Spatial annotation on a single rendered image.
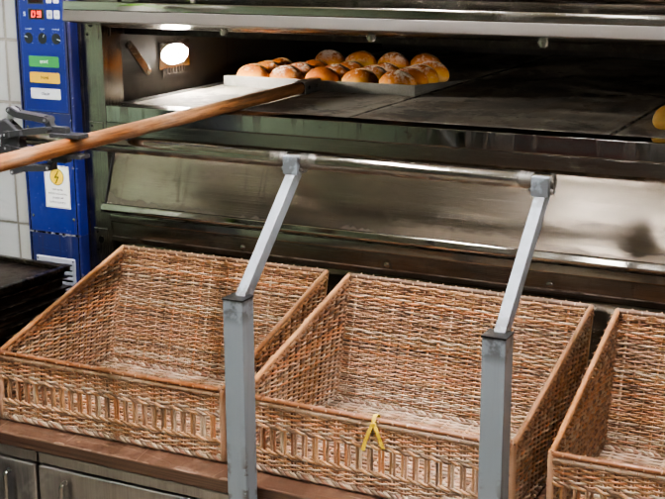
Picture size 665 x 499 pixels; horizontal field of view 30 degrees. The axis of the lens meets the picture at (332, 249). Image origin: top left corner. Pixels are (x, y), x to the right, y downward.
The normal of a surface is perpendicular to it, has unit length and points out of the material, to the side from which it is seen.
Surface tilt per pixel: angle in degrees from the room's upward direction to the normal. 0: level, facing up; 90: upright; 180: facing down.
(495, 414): 90
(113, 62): 90
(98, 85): 90
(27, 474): 91
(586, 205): 70
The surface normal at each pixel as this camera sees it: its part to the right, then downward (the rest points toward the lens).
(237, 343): -0.44, 0.22
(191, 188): -0.42, -0.12
